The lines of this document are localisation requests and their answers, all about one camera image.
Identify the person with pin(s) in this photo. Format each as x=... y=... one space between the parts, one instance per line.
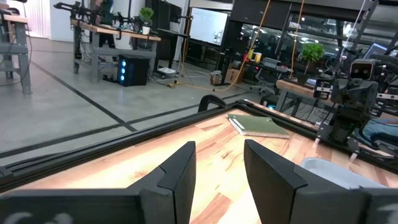
x=104 y=18

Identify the large leafy potted plant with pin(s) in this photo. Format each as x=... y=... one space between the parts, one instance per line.
x=311 y=54

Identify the black computer tower blue lights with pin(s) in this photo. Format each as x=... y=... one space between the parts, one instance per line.
x=133 y=70

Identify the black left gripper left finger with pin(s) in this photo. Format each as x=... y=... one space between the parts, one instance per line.
x=174 y=193

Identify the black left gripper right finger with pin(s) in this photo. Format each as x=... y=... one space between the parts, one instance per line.
x=280 y=193

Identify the small plant in white pot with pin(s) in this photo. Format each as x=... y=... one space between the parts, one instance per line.
x=146 y=15

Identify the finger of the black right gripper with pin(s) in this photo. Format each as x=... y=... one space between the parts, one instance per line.
x=360 y=112
x=346 y=113

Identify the blue fabric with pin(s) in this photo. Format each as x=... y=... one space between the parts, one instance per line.
x=381 y=130

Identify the wooden top workbench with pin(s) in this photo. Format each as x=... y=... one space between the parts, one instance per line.
x=124 y=33

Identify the grey plastic tray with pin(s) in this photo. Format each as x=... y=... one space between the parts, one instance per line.
x=329 y=171

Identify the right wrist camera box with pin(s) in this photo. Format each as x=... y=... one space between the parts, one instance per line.
x=361 y=70

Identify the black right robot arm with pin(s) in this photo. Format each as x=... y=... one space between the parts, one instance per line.
x=339 y=137

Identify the black table clamp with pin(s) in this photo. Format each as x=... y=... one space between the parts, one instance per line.
x=201 y=105

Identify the black aluminium table frame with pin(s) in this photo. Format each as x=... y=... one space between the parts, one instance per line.
x=93 y=151

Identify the green spiral notebook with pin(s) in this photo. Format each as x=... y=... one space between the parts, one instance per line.
x=258 y=124

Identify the large white display screen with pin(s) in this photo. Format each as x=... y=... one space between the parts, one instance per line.
x=208 y=26

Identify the yellow mug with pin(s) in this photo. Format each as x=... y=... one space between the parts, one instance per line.
x=258 y=58

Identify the black background robot arm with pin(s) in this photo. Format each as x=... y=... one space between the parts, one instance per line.
x=77 y=8
x=127 y=21

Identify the grey metal workbench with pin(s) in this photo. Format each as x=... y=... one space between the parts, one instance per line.
x=18 y=46

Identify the cardboard box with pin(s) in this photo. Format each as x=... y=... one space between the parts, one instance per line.
x=234 y=75

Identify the wooden side table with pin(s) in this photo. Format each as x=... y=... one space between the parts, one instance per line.
x=298 y=88

